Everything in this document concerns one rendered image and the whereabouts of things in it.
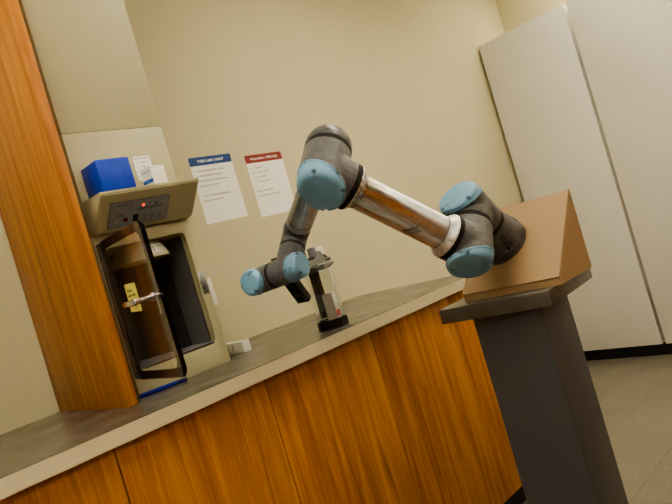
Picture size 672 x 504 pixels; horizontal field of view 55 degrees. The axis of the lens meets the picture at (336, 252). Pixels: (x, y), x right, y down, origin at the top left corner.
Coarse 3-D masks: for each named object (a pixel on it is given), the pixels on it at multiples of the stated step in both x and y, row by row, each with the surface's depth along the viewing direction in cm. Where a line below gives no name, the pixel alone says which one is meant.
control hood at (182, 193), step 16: (112, 192) 176; (128, 192) 180; (144, 192) 184; (160, 192) 188; (176, 192) 192; (192, 192) 197; (96, 208) 176; (176, 208) 196; (192, 208) 200; (96, 224) 178; (144, 224) 190
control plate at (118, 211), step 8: (136, 200) 183; (144, 200) 185; (152, 200) 187; (160, 200) 189; (168, 200) 192; (112, 208) 179; (120, 208) 181; (128, 208) 183; (136, 208) 185; (144, 208) 187; (152, 208) 189; (160, 208) 191; (112, 216) 180; (120, 216) 182; (128, 216) 184; (152, 216) 191; (160, 216) 193; (112, 224) 182; (120, 224) 184; (128, 224) 186
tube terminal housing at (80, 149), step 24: (72, 144) 183; (96, 144) 188; (120, 144) 193; (144, 144) 199; (72, 168) 182; (168, 168) 203; (96, 240) 182; (192, 240) 203; (192, 264) 205; (216, 312) 204; (120, 336) 182; (216, 336) 202; (192, 360) 195; (216, 360) 201; (144, 384) 184
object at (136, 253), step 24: (120, 240) 168; (144, 240) 157; (120, 264) 172; (144, 264) 160; (120, 288) 176; (144, 288) 163; (144, 312) 167; (168, 312) 158; (144, 336) 171; (168, 336) 159; (144, 360) 175; (168, 360) 162
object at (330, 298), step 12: (312, 276) 207; (324, 276) 207; (312, 288) 208; (324, 288) 207; (336, 288) 210; (312, 300) 210; (324, 300) 207; (336, 300) 208; (324, 312) 207; (336, 312) 208
